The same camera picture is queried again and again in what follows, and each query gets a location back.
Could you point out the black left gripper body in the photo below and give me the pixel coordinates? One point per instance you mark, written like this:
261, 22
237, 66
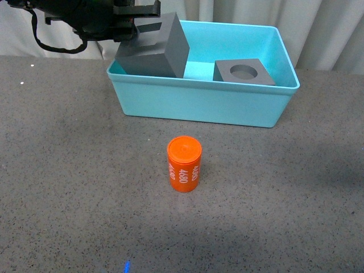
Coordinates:
93, 20

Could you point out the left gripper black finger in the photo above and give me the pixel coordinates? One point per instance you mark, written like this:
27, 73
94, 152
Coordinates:
149, 27
128, 8

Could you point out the gray block with square recess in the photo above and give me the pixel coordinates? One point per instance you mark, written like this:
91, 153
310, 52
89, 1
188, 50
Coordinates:
160, 53

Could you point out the gray block with round recess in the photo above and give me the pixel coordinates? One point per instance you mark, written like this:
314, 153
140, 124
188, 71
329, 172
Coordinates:
243, 71

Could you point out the orange cylindrical canister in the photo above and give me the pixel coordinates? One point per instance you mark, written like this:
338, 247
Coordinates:
184, 163

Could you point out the light blue plastic box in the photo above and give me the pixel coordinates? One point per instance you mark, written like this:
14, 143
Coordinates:
196, 97

